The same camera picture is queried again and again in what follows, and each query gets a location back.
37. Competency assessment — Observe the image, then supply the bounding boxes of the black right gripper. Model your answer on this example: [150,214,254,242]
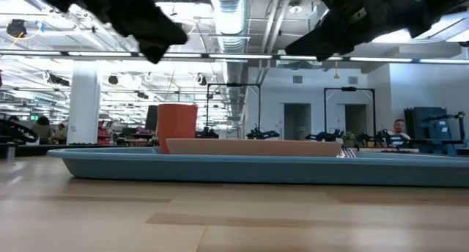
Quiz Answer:
[285,0,423,62]

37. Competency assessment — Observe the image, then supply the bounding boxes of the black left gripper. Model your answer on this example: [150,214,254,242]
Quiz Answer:
[84,0,188,64]

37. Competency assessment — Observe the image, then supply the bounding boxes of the orange plastic cup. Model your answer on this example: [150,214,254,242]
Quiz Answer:
[156,103,199,155]

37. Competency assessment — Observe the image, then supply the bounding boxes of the peach orange plate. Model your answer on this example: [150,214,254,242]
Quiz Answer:
[166,137,344,158]

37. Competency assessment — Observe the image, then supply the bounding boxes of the blue plastic tray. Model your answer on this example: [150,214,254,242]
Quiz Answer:
[46,146,469,188]

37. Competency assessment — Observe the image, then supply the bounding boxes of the black monitor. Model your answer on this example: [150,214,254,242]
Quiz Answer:
[144,105,159,133]

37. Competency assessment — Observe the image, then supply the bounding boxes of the long linear ceiling light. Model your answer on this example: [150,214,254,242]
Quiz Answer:
[0,49,469,64]

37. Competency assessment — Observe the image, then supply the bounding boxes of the grey door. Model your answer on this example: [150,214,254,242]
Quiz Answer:
[343,103,368,138]
[283,103,312,141]

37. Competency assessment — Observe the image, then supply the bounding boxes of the small green potted plant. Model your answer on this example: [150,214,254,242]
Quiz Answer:
[341,131,356,148]

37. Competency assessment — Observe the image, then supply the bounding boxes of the white room column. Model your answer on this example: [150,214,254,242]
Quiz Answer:
[67,61,101,146]

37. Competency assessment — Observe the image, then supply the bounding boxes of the red shelf items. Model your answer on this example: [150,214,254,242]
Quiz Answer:
[97,120,114,146]

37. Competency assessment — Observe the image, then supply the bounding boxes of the person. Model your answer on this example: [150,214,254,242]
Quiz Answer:
[31,116,55,145]
[388,118,413,147]
[53,123,69,144]

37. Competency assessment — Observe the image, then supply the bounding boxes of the blue grey cabinet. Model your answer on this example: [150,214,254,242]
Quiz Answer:
[403,105,466,156]

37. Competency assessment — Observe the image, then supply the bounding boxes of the black ceiling-hung device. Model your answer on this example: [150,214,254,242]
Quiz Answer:
[5,18,29,40]

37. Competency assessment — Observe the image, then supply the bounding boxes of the black curved object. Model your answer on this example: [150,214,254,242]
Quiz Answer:
[0,119,40,145]

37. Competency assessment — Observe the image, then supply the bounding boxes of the black camera gantry frame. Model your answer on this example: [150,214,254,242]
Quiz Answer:
[206,82,262,140]
[323,86,377,144]

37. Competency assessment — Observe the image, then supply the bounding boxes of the silver ventilation duct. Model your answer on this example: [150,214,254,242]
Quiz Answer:
[209,0,257,123]

